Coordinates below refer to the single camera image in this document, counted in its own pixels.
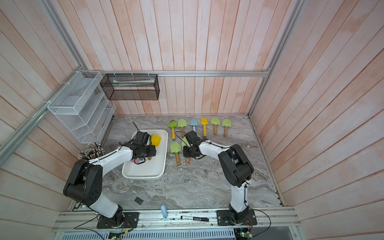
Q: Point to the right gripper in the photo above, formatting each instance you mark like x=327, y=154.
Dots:
x=185, y=153

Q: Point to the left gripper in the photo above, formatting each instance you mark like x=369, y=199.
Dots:
x=153, y=152

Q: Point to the narrow green trowel wooden handle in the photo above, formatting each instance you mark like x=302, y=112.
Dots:
x=186, y=150

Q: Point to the light blue shovel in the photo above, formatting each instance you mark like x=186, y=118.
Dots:
x=194, y=123

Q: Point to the olive green pointed shovel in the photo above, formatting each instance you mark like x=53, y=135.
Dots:
x=182, y=123

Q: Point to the green shovel yellow handle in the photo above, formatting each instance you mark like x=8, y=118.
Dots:
x=172, y=124

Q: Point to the light green shovel wooden handle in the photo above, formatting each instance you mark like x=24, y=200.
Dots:
x=215, y=122

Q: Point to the green spade wooden handle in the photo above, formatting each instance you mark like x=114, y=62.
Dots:
x=227, y=123

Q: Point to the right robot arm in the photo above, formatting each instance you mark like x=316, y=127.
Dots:
x=238, y=171

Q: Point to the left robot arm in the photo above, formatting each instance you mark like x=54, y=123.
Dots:
x=84, y=184

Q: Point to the light green shovel wide blade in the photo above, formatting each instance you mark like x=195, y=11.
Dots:
x=175, y=149

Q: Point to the white plastic storage box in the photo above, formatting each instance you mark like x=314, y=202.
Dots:
x=151, y=169

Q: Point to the red cup of pencils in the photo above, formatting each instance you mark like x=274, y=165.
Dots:
x=93, y=151

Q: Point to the small black square piece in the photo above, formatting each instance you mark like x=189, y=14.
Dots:
x=139, y=200

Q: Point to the light blue small cylinder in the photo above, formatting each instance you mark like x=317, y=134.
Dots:
x=164, y=211

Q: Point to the black marker pen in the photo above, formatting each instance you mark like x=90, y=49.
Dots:
x=191, y=218

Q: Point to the white wire mesh shelf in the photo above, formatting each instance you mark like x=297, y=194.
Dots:
x=83, y=109

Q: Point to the black mesh wall basket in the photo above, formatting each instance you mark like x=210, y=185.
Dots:
x=127, y=87

